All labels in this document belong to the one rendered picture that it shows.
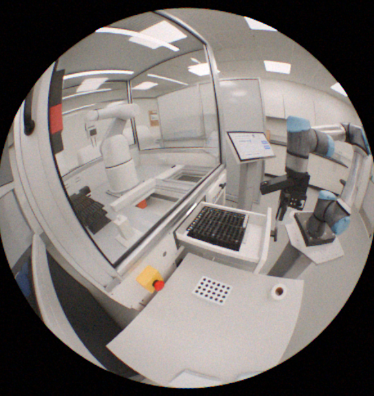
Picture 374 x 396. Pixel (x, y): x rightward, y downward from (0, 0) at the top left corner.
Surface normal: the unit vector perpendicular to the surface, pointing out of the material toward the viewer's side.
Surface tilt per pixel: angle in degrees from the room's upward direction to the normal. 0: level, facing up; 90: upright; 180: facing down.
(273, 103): 90
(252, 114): 90
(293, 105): 90
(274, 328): 0
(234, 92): 90
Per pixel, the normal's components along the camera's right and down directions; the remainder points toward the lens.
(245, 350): -0.11, -0.85
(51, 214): 0.85, 0.18
